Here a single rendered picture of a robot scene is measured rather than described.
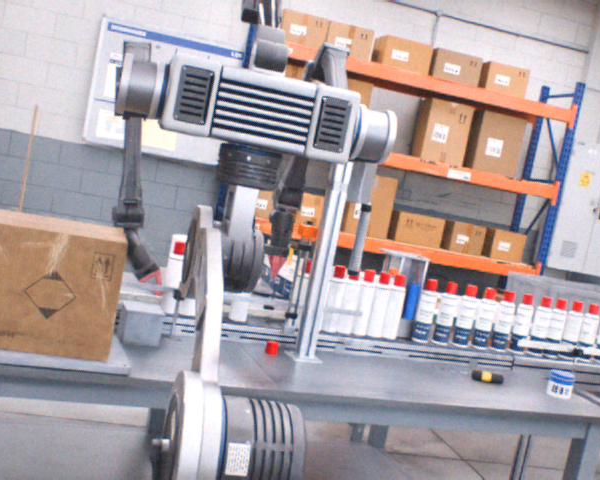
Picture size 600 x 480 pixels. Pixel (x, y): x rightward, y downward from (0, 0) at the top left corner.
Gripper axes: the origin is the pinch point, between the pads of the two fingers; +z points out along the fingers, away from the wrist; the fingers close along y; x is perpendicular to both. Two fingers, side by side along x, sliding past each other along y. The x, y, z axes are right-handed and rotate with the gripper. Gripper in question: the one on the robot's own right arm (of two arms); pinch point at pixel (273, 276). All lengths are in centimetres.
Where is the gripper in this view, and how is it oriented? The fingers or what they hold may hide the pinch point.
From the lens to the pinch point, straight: 232.2
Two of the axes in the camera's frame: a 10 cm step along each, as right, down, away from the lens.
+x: 3.2, 1.5, -9.3
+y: -9.3, -1.4, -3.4
